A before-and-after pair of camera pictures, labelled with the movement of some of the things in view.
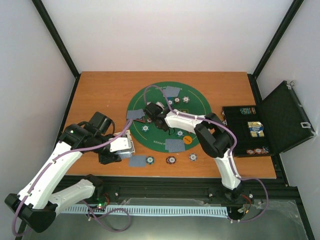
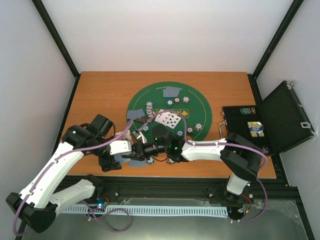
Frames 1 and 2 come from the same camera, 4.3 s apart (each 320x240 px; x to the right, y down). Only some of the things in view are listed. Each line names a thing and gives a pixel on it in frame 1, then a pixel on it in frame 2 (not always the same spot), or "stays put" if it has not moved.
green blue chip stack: [150, 160] stays put
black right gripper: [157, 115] to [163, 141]
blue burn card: [137, 160] stays put
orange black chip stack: [171, 160] stays put
